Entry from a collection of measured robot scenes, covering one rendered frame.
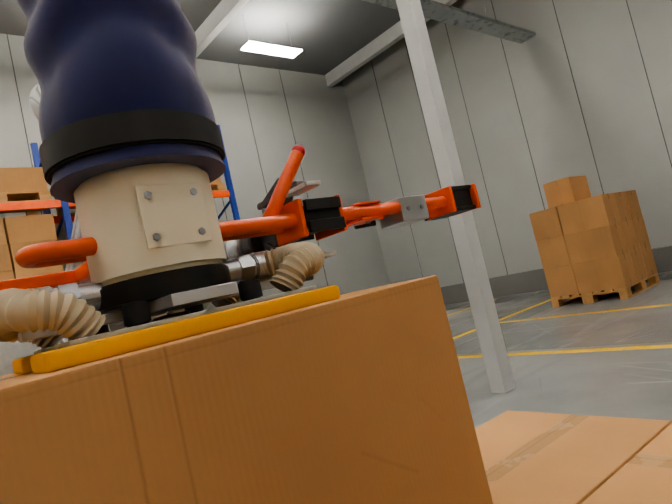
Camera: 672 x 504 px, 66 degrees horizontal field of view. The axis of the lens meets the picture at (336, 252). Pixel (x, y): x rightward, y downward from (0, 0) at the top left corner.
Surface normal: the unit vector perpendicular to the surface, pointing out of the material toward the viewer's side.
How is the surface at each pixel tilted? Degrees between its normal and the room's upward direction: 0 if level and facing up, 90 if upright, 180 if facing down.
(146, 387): 90
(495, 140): 90
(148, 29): 74
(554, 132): 90
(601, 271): 90
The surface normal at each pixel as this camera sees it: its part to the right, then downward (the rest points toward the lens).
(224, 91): 0.63, -0.19
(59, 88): -0.54, -0.11
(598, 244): -0.75, 0.13
